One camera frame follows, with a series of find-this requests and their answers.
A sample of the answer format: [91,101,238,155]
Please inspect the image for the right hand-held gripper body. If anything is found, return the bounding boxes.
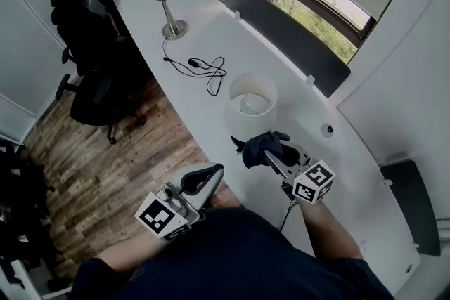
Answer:
[281,157,335,204]

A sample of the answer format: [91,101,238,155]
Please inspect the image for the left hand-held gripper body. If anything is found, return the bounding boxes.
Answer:
[135,181,207,242]

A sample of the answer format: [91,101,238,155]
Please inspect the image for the dark blue wiping cloth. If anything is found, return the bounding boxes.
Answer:
[242,131,292,169]

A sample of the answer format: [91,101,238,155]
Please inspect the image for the white table lamp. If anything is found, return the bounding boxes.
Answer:
[224,72,278,152]

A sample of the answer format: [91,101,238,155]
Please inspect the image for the person's left forearm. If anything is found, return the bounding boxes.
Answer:
[96,230,176,275]

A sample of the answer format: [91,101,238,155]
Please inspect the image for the person's right forearm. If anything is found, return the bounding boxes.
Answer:
[298,198,365,261]

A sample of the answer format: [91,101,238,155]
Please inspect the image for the dark grey panel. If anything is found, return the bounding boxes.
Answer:
[379,157,442,257]

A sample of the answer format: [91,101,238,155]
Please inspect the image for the long dark desk divider panel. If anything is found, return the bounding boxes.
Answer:
[221,0,352,98]

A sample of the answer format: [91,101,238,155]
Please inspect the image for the silver gooseneck lamp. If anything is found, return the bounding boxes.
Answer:
[156,0,189,41]

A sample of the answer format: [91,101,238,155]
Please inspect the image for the person's dark blue shirt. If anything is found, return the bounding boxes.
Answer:
[68,207,397,300]

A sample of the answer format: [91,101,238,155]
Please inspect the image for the dark framed window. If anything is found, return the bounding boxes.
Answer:
[238,0,377,66]

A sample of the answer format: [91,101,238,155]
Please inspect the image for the black equipment heap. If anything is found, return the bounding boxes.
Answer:
[0,136,66,292]

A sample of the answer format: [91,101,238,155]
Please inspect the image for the black office chair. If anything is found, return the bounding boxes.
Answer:
[50,0,148,145]

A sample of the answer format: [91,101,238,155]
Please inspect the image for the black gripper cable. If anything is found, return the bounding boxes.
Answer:
[279,195,300,233]

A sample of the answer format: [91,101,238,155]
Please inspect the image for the black power cord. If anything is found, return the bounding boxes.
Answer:
[161,37,227,96]

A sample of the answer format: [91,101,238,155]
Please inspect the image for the white wall pipes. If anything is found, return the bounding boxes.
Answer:
[435,216,450,243]

